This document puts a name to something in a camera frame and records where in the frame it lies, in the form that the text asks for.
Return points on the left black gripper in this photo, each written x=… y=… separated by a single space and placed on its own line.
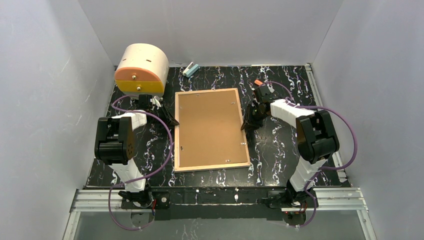
x=164 y=110

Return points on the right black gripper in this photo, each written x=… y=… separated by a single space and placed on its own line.
x=253 y=114

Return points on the brown cardboard backing board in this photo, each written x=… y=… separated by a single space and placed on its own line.
x=210 y=129

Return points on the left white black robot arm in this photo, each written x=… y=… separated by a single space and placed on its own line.
x=115 y=146

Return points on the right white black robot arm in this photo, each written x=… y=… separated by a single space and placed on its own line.
x=316 y=141

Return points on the grey orange marker pen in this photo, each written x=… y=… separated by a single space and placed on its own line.
x=258 y=82

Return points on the round cream drawer box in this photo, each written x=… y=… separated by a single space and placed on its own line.
x=143 y=69

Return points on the small light blue clip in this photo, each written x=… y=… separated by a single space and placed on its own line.
x=190 y=69

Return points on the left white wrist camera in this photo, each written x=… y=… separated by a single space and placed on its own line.
x=157 y=101

